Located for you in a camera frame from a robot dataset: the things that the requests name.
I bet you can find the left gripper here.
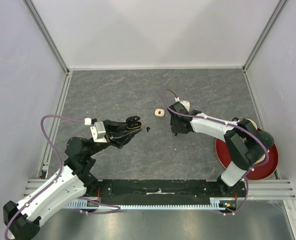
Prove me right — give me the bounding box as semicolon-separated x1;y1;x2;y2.
87;118;142;157

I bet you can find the black earbud charging case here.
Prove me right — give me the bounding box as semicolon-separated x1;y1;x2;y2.
126;115;142;130

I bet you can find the beige earbud charging case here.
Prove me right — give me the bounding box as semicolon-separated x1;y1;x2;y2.
154;108;165;118

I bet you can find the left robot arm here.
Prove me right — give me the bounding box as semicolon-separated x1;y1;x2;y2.
3;115;141;240

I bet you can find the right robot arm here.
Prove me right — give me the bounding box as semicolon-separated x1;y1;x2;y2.
168;101;274;197

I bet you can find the red round tray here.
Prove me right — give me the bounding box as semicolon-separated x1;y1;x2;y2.
215;127;278;186

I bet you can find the cream mug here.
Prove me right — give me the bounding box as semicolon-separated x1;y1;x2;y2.
238;118;258;132

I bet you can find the dark green cup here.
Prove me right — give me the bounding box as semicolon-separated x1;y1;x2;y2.
258;130;274;150

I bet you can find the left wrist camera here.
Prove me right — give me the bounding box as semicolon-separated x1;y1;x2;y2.
90;121;107;143

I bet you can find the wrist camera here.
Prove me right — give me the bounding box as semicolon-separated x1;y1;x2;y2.
90;121;107;143
175;97;190;112

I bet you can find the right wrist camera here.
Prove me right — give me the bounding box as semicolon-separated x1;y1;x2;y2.
175;97;190;112

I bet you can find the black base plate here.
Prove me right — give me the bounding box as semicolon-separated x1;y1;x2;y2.
85;179;246;206

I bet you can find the slotted cable duct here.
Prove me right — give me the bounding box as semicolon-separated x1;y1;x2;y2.
63;199;225;211

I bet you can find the cream cup with handle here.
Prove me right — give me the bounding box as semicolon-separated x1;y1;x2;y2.
254;153;266;165

